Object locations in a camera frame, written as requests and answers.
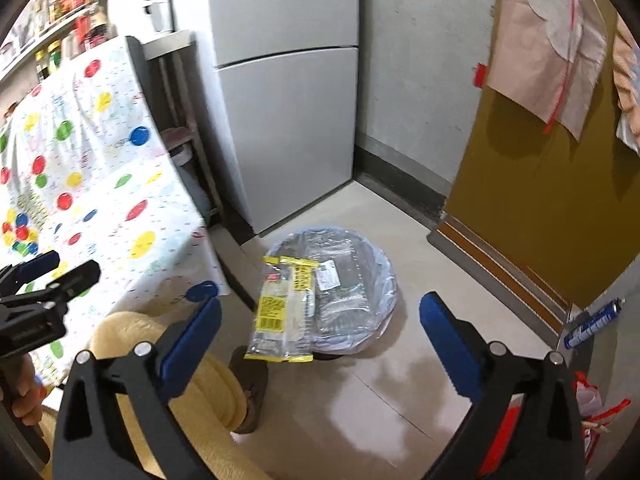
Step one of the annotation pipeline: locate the blue spray can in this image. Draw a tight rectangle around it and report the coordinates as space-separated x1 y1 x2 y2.
564 297 626 351

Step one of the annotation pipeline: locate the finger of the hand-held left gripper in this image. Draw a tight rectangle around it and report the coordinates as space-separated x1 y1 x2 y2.
35 260 101 308
0 251 61 294

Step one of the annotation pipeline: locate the clear plastic packet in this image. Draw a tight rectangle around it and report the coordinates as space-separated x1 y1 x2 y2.
300 232 373 343

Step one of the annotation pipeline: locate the dark red round pot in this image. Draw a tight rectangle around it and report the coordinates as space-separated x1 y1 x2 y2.
160 127 193 166

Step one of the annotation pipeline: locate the pink hanging cloth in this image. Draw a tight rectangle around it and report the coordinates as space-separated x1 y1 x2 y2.
485 0 608 141

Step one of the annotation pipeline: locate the brown slipper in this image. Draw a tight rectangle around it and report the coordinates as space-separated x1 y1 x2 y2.
227 345 271 435

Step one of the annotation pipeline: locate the wooden stand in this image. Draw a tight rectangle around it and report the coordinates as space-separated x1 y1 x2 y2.
141 30 228 233

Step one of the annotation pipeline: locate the person's leg in yellow trousers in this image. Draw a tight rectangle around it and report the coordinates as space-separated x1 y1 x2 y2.
40 311 273 480

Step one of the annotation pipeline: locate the white dotted tablecloth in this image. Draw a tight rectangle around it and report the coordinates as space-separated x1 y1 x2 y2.
0 35 221 386

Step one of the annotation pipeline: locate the dark table frame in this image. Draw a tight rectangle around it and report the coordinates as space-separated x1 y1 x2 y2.
124 35 258 311

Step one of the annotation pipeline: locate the grey trash bin with liner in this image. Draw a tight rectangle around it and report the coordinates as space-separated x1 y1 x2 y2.
264 227 398 358

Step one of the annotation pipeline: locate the grey refrigerator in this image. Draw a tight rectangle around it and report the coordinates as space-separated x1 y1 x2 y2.
202 0 362 236

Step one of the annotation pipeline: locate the shelf with bottles and jars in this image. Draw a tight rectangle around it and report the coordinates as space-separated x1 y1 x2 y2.
0 0 113 81

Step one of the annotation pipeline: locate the yellow labelled plastic packet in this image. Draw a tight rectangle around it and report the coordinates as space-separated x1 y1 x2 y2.
243 255 319 363

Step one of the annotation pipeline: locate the olive brown door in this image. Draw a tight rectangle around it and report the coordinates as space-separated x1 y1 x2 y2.
427 0 640 346

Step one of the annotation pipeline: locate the white kitchen appliance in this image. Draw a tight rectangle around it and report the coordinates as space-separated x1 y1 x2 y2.
107 0 176 43

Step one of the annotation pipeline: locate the ruffled patterned hanging cloth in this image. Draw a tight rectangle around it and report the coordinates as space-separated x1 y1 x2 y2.
612 20 640 153

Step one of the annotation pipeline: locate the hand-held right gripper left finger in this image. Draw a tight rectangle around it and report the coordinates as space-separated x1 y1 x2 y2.
50 296 223 480

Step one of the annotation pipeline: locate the person's left hand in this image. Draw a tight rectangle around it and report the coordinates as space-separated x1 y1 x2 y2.
8 355 45 427

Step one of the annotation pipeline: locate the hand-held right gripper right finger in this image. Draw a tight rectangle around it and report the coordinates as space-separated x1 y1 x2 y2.
419 290 586 480

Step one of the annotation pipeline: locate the red ribbon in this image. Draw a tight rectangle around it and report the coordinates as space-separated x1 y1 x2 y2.
542 0 583 135

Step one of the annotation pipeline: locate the red plastic bag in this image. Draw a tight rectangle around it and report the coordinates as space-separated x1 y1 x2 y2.
477 372 632 476

